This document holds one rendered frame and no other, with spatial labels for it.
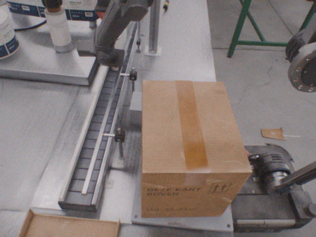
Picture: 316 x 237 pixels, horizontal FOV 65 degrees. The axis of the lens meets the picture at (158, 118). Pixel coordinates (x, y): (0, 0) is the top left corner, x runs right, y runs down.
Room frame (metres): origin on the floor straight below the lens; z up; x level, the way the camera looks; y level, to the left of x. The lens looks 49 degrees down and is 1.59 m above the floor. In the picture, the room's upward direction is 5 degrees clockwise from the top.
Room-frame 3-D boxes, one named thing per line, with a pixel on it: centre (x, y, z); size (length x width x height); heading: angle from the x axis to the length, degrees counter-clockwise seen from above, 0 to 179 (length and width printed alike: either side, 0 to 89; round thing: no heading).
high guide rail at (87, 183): (0.81, 0.17, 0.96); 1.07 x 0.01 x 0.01; 0
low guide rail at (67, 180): (0.81, 0.24, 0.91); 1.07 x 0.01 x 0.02; 0
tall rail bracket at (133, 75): (0.77, 0.13, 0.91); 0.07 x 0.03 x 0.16; 90
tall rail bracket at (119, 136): (0.47, 0.14, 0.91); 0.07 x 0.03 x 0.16; 90
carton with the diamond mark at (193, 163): (0.42, -0.08, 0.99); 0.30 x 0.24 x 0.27; 6
